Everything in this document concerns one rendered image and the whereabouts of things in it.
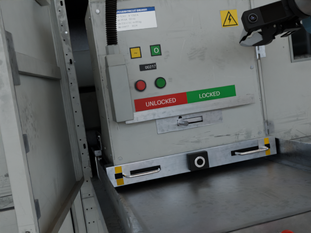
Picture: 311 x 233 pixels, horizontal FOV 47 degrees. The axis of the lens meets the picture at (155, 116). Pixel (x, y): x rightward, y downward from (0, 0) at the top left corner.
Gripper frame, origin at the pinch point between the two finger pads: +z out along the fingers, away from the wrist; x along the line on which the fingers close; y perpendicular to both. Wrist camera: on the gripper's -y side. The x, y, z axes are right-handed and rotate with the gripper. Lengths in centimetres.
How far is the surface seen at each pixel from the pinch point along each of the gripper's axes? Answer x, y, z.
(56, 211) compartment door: -30, -53, 28
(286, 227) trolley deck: -44, -20, -15
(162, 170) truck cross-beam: -27.3, -21.5, 24.6
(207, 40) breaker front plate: 5.9, -1.3, 11.3
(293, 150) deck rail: -32.6, 13.6, 7.8
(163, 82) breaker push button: -3.3, -17.1, 17.3
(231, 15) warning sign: 11.7, 7.4, 7.2
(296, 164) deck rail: -36.8, 11.3, 6.3
